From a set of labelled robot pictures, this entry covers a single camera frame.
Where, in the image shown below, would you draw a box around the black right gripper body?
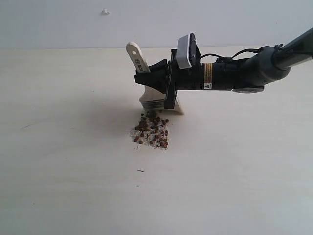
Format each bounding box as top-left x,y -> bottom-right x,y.
164,49 -> 241,109

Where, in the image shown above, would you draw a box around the small white wall hook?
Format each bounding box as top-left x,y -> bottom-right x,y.
101,9 -> 110,16

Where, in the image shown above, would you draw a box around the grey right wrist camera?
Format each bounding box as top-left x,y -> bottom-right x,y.
176,33 -> 200,70

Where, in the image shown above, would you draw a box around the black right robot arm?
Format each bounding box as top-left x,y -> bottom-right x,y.
126,29 -> 313,113

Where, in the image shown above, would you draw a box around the wooden paint brush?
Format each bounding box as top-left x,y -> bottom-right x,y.
125,42 -> 184,115

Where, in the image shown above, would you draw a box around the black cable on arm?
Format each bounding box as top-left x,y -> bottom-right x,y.
199,46 -> 266,65

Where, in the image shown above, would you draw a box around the brown beads and white crumbs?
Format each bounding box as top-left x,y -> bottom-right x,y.
129,110 -> 170,150

